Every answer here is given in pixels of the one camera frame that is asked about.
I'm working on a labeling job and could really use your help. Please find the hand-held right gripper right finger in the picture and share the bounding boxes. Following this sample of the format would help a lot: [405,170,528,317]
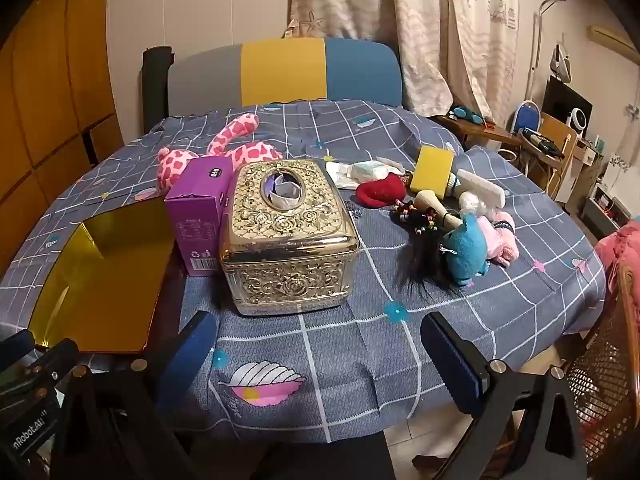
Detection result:
[420,311,588,480]

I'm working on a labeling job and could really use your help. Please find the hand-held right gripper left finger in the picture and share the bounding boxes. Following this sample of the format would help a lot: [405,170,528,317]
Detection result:
[52,310,221,480]

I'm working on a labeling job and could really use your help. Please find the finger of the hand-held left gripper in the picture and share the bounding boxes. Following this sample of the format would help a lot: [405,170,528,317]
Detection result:
[0,329,37,361]

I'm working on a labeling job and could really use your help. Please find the shiny gold tray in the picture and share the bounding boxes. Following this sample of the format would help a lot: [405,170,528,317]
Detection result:
[30,205,176,356]

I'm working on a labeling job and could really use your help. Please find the blue plush toy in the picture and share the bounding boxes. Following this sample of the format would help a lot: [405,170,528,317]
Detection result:
[440,211,488,288]

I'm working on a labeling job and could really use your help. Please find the small pink plush toy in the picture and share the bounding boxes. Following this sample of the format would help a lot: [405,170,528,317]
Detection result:
[475,211,516,266]

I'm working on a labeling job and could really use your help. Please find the white fluffy pompom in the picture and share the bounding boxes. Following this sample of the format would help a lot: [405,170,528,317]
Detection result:
[457,191,493,216]

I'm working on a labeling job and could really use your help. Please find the red fuzzy hat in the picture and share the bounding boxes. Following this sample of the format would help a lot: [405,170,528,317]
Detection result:
[356,174,407,209]

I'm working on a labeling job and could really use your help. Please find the black hair wig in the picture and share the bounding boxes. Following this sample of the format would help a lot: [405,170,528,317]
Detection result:
[391,189,466,301]

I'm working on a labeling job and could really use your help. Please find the purple cardboard box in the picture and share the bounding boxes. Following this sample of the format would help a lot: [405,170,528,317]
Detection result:
[165,156,238,277]

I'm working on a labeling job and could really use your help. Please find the gold ornate tissue box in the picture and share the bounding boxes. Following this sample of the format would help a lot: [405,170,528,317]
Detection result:
[218,159,360,317]

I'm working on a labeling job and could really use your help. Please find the rattan chair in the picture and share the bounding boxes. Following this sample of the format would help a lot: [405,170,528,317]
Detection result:
[565,265,640,466]

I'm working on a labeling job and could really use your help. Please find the white sponge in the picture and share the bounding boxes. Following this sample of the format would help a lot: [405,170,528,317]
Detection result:
[456,168,507,208]

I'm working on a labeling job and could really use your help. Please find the pink spotted plush toy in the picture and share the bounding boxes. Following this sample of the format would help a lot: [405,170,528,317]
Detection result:
[156,112,283,196]

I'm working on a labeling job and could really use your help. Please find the yellow sponge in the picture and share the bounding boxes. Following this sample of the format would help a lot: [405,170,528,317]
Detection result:
[410,146,455,197]

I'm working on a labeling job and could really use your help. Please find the pink garment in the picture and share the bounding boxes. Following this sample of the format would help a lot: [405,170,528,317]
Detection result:
[595,220,640,286]

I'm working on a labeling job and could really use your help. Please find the white wet wipes packet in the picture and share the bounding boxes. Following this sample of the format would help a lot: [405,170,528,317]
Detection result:
[350,161,396,191]

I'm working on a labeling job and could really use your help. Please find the wooden side table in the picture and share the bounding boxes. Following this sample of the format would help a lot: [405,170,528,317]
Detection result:
[432,112,521,148]

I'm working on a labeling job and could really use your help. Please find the wooden wardrobe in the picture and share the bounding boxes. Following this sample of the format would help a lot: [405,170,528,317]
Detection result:
[0,0,123,276]

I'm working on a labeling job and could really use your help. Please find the wooden cabinet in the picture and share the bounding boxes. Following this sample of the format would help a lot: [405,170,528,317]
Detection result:
[520,112,578,171]

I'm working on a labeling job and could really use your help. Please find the blue folding chair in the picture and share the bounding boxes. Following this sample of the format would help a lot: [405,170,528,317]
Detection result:
[510,101,543,133]

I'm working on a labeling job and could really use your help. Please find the grey-blue printed tablecloth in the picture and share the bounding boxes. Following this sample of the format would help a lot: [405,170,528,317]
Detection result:
[0,100,608,443]

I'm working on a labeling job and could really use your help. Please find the white round fan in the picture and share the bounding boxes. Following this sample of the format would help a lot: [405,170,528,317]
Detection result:
[565,107,588,136]

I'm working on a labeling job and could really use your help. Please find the black monitor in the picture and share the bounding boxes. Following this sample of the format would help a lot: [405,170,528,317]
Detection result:
[542,76,593,133]

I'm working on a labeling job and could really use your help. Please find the garment steamer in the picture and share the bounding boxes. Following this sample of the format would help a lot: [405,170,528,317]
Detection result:
[550,44,573,81]

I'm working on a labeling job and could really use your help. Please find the beige printed curtain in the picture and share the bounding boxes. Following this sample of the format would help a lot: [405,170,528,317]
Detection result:
[285,0,521,118]

